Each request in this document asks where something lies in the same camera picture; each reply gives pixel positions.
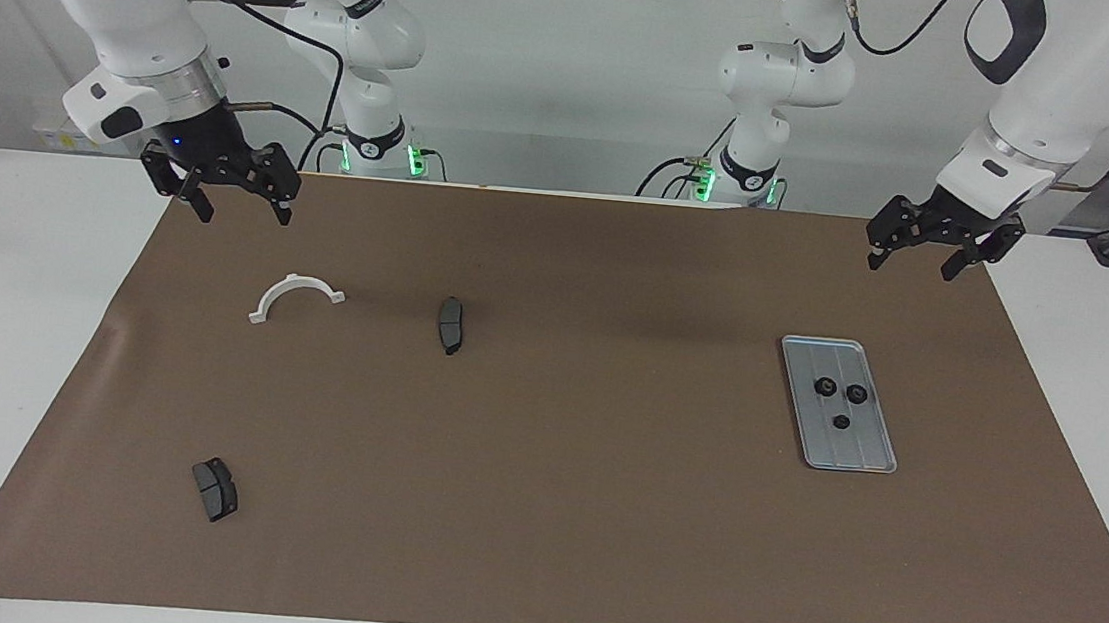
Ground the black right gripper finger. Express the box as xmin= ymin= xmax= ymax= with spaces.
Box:
xmin=250 ymin=140 xmax=307 ymax=229
xmin=135 ymin=140 xmax=222 ymax=226

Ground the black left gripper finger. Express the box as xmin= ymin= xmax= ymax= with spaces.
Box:
xmin=939 ymin=209 xmax=1029 ymax=290
xmin=864 ymin=193 xmax=928 ymax=276

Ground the silver metal tray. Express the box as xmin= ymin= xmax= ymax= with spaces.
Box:
xmin=770 ymin=333 xmax=909 ymax=477

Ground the long dark brake pad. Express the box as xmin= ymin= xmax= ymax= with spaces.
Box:
xmin=434 ymin=295 xmax=468 ymax=358

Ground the short grey brake pad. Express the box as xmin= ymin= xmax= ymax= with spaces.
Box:
xmin=187 ymin=456 xmax=243 ymax=526

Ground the brown table mat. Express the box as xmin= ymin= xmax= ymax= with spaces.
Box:
xmin=0 ymin=143 xmax=1109 ymax=623

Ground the white curved plastic bracket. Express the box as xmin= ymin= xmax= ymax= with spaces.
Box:
xmin=247 ymin=269 xmax=349 ymax=333

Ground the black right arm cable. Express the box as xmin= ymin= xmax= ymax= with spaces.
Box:
xmin=149 ymin=0 xmax=354 ymax=173

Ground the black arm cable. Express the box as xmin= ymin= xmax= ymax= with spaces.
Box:
xmin=823 ymin=0 xmax=1109 ymax=195
xmin=149 ymin=0 xmax=354 ymax=173

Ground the white wall socket box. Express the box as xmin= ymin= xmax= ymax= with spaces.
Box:
xmin=30 ymin=98 xmax=147 ymax=160

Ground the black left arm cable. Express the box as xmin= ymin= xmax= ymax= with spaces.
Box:
xmin=823 ymin=0 xmax=1109 ymax=195

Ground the black left base cable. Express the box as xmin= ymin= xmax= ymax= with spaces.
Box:
xmin=635 ymin=108 xmax=743 ymax=206

